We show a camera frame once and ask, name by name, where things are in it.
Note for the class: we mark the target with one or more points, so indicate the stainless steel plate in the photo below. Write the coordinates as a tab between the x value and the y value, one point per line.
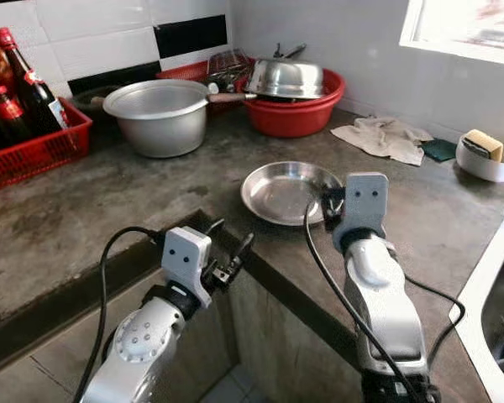
286	193

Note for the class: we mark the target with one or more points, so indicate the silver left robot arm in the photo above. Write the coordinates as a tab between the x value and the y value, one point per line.
134	348

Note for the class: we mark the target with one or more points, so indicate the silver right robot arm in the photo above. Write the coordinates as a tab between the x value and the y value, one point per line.
378	294

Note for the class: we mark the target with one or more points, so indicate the beige crumpled cloth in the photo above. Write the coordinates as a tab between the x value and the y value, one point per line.
382	138

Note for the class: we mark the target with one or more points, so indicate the red plastic basin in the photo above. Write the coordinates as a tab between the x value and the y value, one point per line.
294	122

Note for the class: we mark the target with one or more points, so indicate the aluminium cooking pot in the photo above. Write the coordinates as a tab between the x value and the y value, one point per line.
160	130

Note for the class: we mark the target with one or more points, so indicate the green scouring pad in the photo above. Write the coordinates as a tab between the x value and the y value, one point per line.
439	150

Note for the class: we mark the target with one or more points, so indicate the upturned steel wok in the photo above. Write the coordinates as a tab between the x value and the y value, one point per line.
286	78

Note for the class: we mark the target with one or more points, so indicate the white ceramic bowl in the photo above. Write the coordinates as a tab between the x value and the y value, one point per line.
479	168

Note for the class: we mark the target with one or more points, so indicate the red flat plastic basket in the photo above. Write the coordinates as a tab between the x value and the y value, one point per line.
181	69

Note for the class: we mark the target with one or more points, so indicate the yellow sponge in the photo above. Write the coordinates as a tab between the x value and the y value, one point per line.
485	143

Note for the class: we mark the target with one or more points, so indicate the dark round pan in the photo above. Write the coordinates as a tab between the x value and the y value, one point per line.
92	95

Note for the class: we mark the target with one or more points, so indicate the red plastic crate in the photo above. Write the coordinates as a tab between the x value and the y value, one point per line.
38	151

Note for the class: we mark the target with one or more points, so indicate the small dark bottle red cap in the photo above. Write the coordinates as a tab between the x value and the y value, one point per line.
8	117

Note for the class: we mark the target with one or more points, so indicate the bright window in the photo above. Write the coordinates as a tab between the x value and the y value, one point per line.
462	25

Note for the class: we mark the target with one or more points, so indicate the tall labelled bottle red cap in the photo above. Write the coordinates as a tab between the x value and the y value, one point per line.
38	92

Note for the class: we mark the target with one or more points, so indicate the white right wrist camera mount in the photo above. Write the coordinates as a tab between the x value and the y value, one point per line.
361	201

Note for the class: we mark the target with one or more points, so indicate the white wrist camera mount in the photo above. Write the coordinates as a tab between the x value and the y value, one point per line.
186	260
361	201

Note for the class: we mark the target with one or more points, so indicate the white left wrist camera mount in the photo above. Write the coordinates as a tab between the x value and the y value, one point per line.
186	260

